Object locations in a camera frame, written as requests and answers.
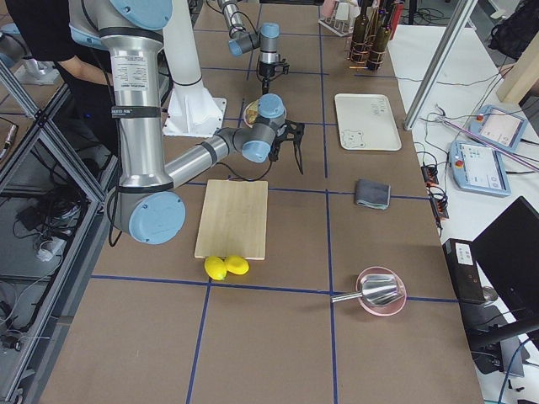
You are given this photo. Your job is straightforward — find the grey folded cloth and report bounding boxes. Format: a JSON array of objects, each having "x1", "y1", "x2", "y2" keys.
[{"x1": 355, "y1": 178, "x2": 391, "y2": 210}]

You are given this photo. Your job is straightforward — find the near blue teach pendant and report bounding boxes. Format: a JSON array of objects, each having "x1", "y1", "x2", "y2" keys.
[{"x1": 449, "y1": 141, "x2": 511, "y2": 197}]

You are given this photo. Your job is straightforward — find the yellow lemon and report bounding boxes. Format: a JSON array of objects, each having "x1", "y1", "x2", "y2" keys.
[
  {"x1": 204, "y1": 256, "x2": 227, "y2": 281},
  {"x1": 224, "y1": 255, "x2": 249, "y2": 275}
]

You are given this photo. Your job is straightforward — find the wooden cutting board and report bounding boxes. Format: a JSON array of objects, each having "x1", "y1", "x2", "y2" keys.
[{"x1": 195, "y1": 179, "x2": 269, "y2": 260}]

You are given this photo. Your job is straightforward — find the standing person in black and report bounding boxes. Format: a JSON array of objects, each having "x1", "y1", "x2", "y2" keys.
[{"x1": 6, "y1": 0, "x2": 119, "y2": 156}]

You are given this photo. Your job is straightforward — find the copper wire bottle rack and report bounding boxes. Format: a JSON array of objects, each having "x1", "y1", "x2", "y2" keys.
[{"x1": 349, "y1": 26, "x2": 388, "y2": 71}]

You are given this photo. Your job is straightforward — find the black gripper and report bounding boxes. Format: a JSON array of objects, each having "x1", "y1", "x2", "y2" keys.
[
  {"x1": 269, "y1": 141, "x2": 281, "y2": 162},
  {"x1": 257, "y1": 51, "x2": 280, "y2": 94}
]

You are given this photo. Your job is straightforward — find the yellow lemon right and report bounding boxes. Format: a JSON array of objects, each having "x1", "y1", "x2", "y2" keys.
[{"x1": 224, "y1": 255, "x2": 249, "y2": 275}]

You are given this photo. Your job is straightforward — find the green wine bottle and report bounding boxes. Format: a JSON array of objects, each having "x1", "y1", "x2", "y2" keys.
[
  {"x1": 366, "y1": 8, "x2": 391, "y2": 71},
  {"x1": 350, "y1": 0, "x2": 373, "y2": 66}
]

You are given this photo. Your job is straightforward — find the orange black adapter box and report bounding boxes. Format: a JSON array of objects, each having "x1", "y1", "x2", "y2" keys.
[{"x1": 421, "y1": 165, "x2": 439, "y2": 185}]

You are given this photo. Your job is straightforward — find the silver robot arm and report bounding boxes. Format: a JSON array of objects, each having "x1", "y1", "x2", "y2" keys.
[
  {"x1": 217, "y1": 1, "x2": 289, "y2": 94},
  {"x1": 69, "y1": 1, "x2": 286, "y2": 244}
]

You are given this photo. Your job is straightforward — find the aluminium frame post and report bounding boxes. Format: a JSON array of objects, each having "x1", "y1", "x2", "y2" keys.
[{"x1": 403, "y1": 0, "x2": 478, "y2": 130}]

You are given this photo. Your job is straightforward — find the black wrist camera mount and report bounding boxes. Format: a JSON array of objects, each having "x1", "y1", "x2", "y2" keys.
[{"x1": 273, "y1": 120, "x2": 305, "y2": 175}]

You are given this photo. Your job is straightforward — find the blue teach pendant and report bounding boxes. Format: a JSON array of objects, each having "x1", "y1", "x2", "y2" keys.
[
  {"x1": 468, "y1": 104, "x2": 528, "y2": 152},
  {"x1": 449, "y1": 141, "x2": 511, "y2": 197}
]

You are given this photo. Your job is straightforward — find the cream bear tray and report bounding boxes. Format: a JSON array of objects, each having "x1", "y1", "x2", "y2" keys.
[{"x1": 334, "y1": 93, "x2": 402, "y2": 152}]

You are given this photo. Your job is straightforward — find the pink bowl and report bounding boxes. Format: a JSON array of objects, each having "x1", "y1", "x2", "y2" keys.
[{"x1": 355, "y1": 266, "x2": 407, "y2": 316}]

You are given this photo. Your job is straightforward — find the bread slice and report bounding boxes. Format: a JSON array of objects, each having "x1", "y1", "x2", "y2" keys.
[{"x1": 244, "y1": 101, "x2": 259, "y2": 126}]

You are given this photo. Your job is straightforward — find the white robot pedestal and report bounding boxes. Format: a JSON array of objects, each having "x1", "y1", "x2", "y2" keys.
[{"x1": 163, "y1": 1, "x2": 226, "y2": 138}]

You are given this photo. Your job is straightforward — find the yellow lemon left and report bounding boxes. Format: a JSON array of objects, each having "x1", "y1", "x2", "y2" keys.
[{"x1": 204, "y1": 256, "x2": 227, "y2": 281}]

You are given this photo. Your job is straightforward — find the metal scoop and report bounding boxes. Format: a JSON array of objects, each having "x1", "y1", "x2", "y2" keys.
[{"x1": 331, "y1": 274, "x2": 404, "y2": 307}]

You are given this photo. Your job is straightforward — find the white cup rack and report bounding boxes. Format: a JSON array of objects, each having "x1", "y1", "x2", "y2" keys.
[{"x1": 318, "y1": 0, "x2": 360, "y2": 37}]

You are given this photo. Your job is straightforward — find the black computer box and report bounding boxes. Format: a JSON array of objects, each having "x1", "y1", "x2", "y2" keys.
[{"x1": 442, "y1": 238, "x2": 485, "y2": 305}]

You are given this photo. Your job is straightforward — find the far blue teach pendant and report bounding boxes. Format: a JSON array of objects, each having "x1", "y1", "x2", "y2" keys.
[{"x1": 468, "y1": 104, "x2": 528, "y2": 152}]

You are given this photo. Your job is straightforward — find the black monitor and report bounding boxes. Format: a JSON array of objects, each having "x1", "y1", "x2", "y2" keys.
[{"x1": 472, "y1": 196, "x2": 538, "y2": 314}]

